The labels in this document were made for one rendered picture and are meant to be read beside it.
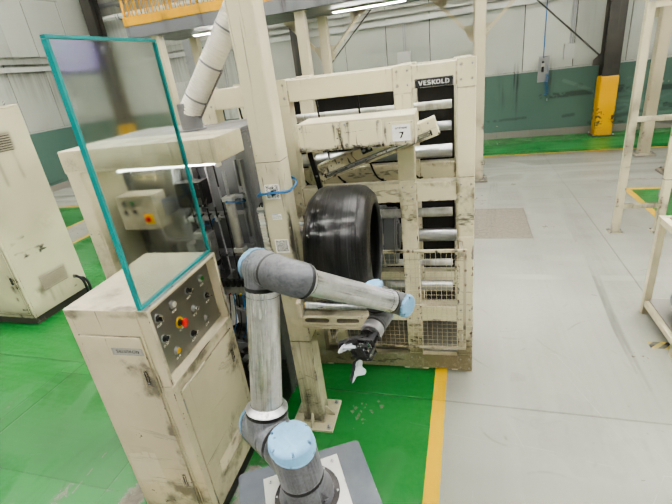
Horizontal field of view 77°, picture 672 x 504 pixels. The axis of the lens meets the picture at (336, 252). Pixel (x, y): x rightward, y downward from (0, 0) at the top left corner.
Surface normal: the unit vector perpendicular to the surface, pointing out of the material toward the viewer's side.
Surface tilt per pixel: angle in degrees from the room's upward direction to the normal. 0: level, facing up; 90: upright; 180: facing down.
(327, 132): 90
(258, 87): 90
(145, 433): 90
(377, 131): 90
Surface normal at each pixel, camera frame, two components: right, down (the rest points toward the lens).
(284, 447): -0.13, -0.88
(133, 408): -0.22, 0.42
